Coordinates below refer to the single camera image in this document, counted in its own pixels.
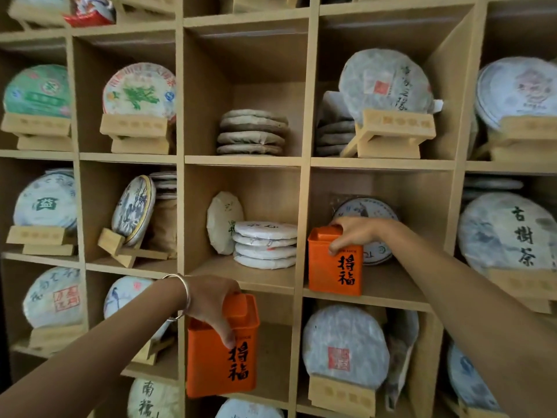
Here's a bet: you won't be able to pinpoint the tea cake blue ink painting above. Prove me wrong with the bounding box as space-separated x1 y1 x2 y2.
111 175 157 248

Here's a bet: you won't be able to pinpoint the tea cake red square stamp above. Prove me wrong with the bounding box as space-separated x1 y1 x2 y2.
23 267 83 329

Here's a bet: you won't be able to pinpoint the white tea cake bird print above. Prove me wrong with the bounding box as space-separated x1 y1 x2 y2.
103 276 171 342

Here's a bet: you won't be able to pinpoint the large tea cake black characters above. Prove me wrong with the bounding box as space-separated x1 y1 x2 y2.
457 192 557 277

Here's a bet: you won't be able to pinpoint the green wrapped tea cake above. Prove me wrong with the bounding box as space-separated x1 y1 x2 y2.
3 64 72 119

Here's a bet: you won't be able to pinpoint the plain white tea cake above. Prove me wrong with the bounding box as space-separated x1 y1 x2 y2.
215 399 285 418

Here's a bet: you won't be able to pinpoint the red and white packet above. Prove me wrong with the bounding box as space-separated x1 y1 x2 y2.
64 0 116 28

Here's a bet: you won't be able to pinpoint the brown paper bundle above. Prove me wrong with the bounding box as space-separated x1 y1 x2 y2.
146 199 178 260

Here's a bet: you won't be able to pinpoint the white tea cake pink drawing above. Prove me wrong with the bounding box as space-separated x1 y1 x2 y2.
475 56 557 132

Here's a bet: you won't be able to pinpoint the plastic-bagged white tea cake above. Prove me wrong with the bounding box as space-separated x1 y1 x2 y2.
332 197 399 266

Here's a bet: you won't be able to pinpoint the wooden cubby shelf unit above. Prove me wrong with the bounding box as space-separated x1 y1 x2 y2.
0 0 557 418

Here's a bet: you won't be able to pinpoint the orange tea tin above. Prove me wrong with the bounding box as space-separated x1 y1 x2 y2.
307 225 364 297
186 293 261 399

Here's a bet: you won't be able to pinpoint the silver bangle bracelet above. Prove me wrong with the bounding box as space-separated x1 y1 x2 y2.
162 273 192 323

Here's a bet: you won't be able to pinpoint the white tea cake black characters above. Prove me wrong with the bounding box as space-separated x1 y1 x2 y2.
127 378 181 418

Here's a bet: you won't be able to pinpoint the cream paper-wrapped tea cake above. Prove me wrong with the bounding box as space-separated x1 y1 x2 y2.
206 191 245 256

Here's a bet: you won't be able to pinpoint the person's left forearm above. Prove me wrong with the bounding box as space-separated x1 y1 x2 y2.
0 278 189 418

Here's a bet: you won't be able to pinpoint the white tea cake green print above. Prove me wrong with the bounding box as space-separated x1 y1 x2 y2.
102 62 177 123

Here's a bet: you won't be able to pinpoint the white tea cake red stamp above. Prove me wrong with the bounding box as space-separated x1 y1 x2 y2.
338 48 435 125

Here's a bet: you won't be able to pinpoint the white tea cake green label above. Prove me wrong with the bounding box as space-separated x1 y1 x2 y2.
13 172 78 231

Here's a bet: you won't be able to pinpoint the grey tea cake red stamp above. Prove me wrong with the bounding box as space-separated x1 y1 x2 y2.
302 305 390 390

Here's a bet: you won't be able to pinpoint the person's left hand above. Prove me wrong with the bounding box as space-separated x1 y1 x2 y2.
187 276 241 350

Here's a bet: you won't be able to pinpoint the bluish wrapped tea cake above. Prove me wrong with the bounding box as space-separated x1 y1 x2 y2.
446 342 503 412

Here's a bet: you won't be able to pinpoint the person's right hand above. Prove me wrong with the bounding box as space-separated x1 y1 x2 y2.
328 216 395 257

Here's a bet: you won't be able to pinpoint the person's right forearm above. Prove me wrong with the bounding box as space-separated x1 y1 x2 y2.
383 219 557 418

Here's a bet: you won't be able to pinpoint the clear plastic bag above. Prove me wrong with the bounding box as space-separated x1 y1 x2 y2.
383 310 420 412

